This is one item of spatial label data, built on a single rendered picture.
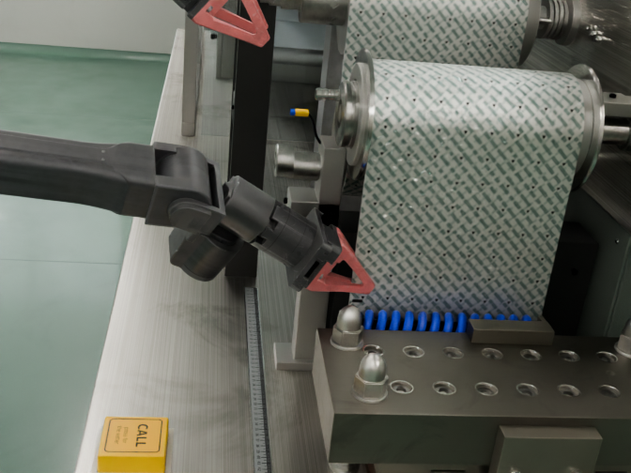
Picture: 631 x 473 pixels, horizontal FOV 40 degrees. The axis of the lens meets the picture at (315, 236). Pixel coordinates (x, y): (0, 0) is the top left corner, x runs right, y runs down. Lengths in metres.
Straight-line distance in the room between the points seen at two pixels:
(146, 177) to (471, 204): 0.36
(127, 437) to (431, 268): 0.39
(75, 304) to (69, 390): 0.52
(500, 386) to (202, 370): 0.40
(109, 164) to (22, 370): 1.95
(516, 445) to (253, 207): 0.36
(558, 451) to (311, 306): 0.37
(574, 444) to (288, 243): 0.35
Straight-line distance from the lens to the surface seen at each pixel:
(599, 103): 0.99
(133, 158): 0.88
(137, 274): 1.34
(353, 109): 0.94
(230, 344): 1.17
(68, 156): 0.87
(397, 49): 1.15
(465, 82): 0.96
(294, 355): 1.12
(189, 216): 0.87
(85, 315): 3.05
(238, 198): 0.91
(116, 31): 6.59
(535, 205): 1.00
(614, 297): 1.11
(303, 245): 0.93
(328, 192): 1.01
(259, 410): 1.05
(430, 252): 0.99
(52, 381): 2.72
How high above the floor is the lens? 1.51
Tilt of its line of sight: 24 degrees down
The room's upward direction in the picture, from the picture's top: 6 degrees clockwise
